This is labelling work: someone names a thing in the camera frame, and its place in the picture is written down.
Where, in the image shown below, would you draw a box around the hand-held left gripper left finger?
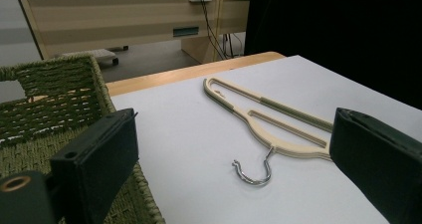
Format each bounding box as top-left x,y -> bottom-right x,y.
49,108 -> 139,224

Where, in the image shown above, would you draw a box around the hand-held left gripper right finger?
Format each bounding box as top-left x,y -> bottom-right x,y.
328,107 -> 422,224

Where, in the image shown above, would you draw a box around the beige clothes hanger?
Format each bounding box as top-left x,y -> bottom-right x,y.
202,78 -> 333,162
202,77 -> 334,187
202,78 -> 333,187

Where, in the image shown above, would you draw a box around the green woven basket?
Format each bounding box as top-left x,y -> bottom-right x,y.
0,53 -> 167,224

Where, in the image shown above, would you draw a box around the stool base with casters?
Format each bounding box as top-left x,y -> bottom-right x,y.
54,45 -> 129,67

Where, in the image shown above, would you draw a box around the black curtain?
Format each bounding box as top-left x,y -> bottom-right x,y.
243,0 -> 422,112

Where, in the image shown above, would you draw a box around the light wooden desk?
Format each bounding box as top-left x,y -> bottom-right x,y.
19,0 -> 252,65

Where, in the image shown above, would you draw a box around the black cables under desk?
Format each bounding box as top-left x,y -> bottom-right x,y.
198,0 -> 245,61

